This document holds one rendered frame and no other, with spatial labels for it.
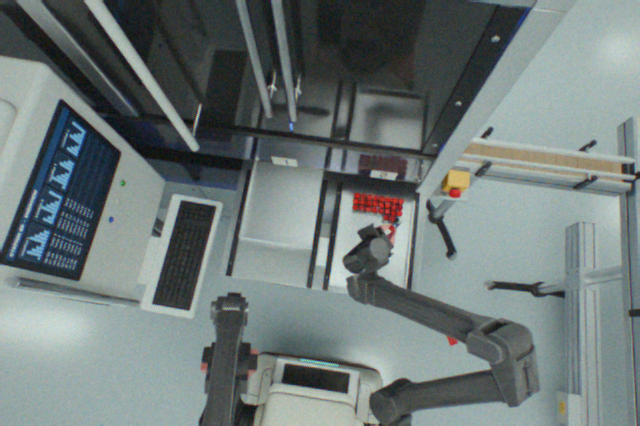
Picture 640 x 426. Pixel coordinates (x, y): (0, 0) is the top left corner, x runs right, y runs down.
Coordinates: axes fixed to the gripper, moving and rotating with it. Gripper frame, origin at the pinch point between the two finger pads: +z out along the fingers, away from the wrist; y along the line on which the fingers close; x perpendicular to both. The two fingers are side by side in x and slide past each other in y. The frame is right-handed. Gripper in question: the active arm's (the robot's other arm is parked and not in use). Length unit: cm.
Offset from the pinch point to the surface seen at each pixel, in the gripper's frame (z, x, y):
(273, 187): 6, 46, 31
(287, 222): 1.3, 43.8, 17.0
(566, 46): 235, 13, 8
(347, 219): 15.7, 31.8, 5.7
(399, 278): 13.6, 24.0, -21.0
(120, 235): -43, 61, 44
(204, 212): -13, 65, 37
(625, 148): 98, -28, -31
